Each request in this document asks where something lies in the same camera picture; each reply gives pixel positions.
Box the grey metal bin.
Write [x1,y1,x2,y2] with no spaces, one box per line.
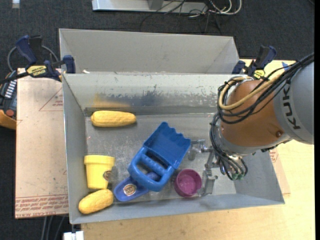
[58,28,286,225]

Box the small blue toy spoon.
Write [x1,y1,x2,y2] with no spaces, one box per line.
[113,171,161,203]

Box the long yellow toy corn cob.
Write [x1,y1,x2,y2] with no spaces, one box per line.
[90,110,137,128]

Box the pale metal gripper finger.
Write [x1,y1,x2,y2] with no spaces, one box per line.
[198,164,219,198]
[187,138,213,161]

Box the yellow toy cup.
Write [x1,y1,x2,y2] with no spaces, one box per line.
[83,154,116,191]

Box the purple toy cup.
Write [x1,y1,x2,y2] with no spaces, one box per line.
[173,168,203,198]

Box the large blue toy scoop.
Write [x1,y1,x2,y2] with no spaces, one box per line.
[127,121,192,193]

